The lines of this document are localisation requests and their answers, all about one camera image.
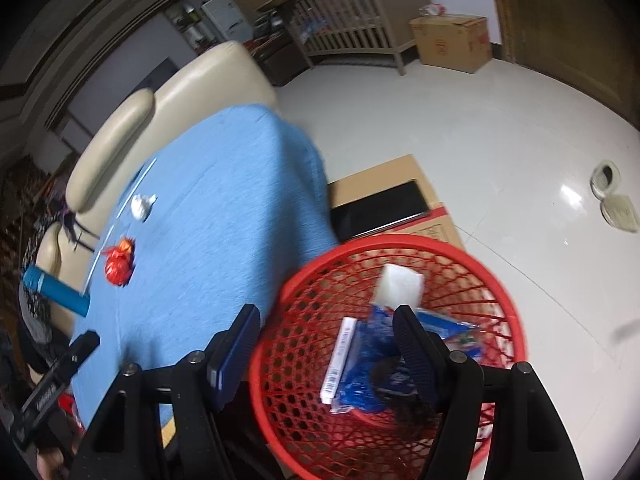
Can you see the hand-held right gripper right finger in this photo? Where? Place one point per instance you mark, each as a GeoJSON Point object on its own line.
{"type": "Point", "coordinates": [415, 355]}

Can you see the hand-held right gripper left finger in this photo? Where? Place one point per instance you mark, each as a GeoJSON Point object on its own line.
{"type": "Point", "coordinates": [235, 355]}

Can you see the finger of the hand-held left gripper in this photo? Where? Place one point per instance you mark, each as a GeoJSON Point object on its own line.
{"type": "Point", "coordinates": [80, 350]}

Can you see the blue snack packet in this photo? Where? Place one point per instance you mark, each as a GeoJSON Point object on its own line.
{"type": "Point", "coordinates": [370, 360]}

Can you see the clear plastic container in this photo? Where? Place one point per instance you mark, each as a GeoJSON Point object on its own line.
{"type": "Point", "coordinates": [400, 285]}

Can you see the red and white box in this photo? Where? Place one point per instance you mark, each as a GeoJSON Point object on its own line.
{"type": "Point", "coordinates": [342, 355]}

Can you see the red mesh basket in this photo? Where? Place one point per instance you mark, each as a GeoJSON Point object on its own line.
{"type": "Point", "coordinates": [310, 280]}

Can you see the person's left hand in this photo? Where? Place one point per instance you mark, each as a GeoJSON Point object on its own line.
{"type": "Point", "coordinates": [50, 466]}

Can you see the black white floral cloth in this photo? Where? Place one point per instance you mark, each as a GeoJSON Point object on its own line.
{"type": "Point", "coordinates": [34, 317]}

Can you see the blue metal thermos bottle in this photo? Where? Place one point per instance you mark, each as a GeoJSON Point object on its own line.
{"type": "Point", "coordinates": [55, 290]}

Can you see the red plastic bag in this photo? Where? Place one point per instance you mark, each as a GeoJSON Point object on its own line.
{"type": "Point", "coordinates": [117, 267]}

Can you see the blue knitted blanket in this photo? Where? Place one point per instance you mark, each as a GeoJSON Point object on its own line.
{"type": "Point", "coordinates": [225, 210]}

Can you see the black flat panel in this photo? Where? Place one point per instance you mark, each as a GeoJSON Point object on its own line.
{"type": "Point", "coordinates": [375, 210]}

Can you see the long white stick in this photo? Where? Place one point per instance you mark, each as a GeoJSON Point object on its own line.
{"type": "Point", "coordinates": [122, 205]}

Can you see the crumpled white paper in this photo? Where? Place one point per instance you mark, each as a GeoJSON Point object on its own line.
{"type": "Point", "coordinates": [140, 207]}

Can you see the flat cardboard sheet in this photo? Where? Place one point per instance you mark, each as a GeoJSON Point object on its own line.
{"type": "Point", "coordinates": [375, 175]}

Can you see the beige floor plate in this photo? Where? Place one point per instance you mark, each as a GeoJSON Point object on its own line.
{"type": "Point", "coordinates": [622, 212]}

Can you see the round floor drain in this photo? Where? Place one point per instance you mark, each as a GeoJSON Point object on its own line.
{"type": "Point", "coordinates": [604, 180]}

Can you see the cream leather sofa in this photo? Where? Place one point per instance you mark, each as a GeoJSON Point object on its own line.
{"type": "Point", "coordinates": [210, 75]}

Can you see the brown cardboard box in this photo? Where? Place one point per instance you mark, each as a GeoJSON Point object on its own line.
{"type": "Point", "coordinates": [450, 45]}

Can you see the wooden crib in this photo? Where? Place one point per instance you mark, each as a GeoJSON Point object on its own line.
{"type": "Point", "coordinates": [350, 35]}

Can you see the white cabinet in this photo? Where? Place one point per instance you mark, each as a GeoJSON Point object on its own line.
{"type": "Point", "coordinates": [225, 15]}

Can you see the wooden door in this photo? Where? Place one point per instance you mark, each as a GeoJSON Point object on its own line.
{"type": "Point", "coordinates": [550, 20]}

